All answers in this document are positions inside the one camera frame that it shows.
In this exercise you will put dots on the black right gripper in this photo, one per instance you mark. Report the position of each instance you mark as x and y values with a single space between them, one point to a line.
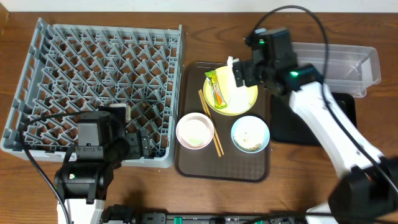
249 68

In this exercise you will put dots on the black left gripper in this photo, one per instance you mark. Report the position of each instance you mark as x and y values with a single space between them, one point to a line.
143 144

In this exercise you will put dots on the white napkin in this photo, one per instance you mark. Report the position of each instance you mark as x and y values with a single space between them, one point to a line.
238 99

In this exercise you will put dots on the green orange snack wrapper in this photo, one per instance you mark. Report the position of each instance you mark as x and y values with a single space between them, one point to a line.
219 101

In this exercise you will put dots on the light blue bowl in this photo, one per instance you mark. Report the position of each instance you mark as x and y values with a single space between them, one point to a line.
252 124

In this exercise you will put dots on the leftover rice food waste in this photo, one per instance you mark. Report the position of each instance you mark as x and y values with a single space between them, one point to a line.
248 141

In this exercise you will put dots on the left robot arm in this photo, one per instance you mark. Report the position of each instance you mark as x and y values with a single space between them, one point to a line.
88 167

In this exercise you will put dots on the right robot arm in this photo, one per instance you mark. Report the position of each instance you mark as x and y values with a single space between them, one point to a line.
367 186

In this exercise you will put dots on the grey plastic dishwasher rack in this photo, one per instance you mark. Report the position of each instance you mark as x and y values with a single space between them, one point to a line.
72 68

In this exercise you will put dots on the yellow round plate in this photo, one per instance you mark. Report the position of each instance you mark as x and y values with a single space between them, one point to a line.
222 94

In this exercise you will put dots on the pink bowl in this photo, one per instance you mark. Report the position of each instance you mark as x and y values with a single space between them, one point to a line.
183 120

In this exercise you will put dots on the white cup in pink bowl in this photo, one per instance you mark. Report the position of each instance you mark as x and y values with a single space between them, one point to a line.
195 132

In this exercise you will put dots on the brown serving tray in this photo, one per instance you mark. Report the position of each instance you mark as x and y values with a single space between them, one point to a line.
235 164

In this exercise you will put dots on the black tray bin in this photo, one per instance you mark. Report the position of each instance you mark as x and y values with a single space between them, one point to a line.
288 127

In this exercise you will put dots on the clear plastic bin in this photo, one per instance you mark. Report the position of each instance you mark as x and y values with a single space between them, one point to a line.
352 69

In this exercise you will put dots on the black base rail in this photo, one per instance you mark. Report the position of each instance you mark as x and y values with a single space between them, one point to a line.
123 214

